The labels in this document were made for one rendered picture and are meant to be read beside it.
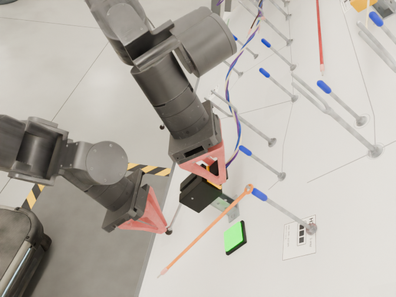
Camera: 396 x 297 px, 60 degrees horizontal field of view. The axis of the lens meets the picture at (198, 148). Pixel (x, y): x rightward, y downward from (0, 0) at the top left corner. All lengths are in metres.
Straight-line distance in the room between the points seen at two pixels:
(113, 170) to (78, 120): 1.94
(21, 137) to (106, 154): 0.11
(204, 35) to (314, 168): 0.22
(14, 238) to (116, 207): 1.14
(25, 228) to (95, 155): 1.24
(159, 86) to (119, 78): 2.27
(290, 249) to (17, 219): 1.41
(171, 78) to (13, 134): 0.21
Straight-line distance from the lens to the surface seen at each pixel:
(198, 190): 0.51
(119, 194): 0.54
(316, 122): 0.54
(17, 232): 1.67
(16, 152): 0.48
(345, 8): 0.71
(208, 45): 0.42
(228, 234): 0.53
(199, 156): 0.45
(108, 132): 2.25
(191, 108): 0.43
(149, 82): 0.41
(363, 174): 0.43
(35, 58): 3.11
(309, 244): 0.43
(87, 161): 0.44
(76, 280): 1.75
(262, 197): 0.38
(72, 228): 1.88
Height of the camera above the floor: 1.55
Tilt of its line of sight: 48 degrees down
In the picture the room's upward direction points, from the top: straight up
